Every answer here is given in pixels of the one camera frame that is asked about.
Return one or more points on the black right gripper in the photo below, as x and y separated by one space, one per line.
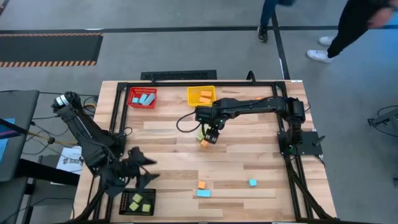
211 116

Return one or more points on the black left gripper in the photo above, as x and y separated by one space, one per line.
119 177

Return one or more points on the long orange foam block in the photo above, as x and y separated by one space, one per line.
204 100

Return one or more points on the small blue foam block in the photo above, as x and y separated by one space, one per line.
135 100
252 182

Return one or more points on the long blue foam block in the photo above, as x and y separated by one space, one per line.
203 193
150 99
143 99

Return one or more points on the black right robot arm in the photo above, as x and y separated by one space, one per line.
264 105

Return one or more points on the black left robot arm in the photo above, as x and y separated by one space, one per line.
84 130

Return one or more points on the black plastic basket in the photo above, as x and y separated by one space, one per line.
124 202

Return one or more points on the yellow plastic basket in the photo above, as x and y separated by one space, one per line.
192 98

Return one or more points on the white paper sign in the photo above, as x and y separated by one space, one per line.
70 161

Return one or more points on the red plastic basket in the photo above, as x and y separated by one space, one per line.
136 91

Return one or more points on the person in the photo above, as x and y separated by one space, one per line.
351 25
267 12

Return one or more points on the dark grey side desk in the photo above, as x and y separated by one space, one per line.
21 105

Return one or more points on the blue-lit screen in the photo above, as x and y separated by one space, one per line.
3 146

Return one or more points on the black hazard-striped floor mat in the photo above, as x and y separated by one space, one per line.
46 49

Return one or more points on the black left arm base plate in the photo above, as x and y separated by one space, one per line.
122 149

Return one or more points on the black aluminium table frame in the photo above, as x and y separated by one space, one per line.
174 83

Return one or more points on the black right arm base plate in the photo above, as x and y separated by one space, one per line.
308 143

